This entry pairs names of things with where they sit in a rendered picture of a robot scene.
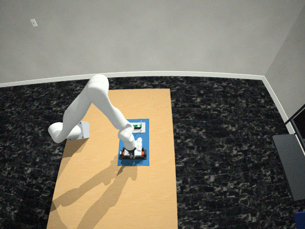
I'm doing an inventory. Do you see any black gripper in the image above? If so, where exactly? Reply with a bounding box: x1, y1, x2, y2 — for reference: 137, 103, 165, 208
126, 148, 136, 160

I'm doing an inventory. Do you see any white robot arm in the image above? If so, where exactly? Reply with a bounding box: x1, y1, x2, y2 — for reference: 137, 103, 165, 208
48, 74, 142, 152

